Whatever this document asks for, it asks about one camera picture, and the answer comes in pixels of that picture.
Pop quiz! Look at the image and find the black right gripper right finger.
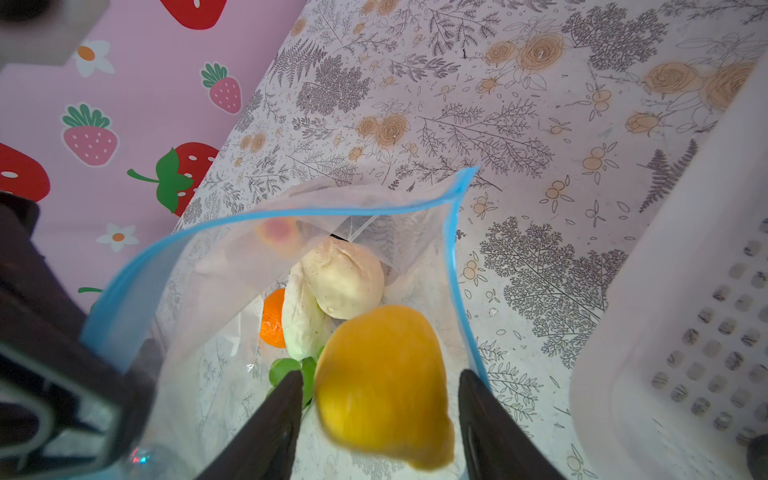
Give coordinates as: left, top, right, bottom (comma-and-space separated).
458, 369, 564, 480

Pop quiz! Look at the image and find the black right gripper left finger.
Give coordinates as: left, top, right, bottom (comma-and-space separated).
197, 371, 303, 480

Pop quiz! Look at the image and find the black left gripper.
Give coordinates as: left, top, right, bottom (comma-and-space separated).
1, 192, 154, 479

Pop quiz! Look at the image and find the orange tangerine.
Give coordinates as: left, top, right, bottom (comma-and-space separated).
259, 288, 286, 349

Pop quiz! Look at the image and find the white radish with leaves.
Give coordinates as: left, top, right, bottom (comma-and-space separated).
269, 263, 333, 408

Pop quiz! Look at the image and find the white plastic mesh basket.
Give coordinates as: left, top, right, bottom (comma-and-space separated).
570, 61, 767, 479

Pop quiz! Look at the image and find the clear zip bag blue zipper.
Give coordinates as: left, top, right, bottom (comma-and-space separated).
82, 168, 484, 479

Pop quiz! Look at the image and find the beige pear shaped fruit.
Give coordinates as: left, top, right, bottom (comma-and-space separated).
300, 237, 385, 320

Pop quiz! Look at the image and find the yellow red peach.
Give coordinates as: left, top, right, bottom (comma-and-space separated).
256, 217, 304, 255

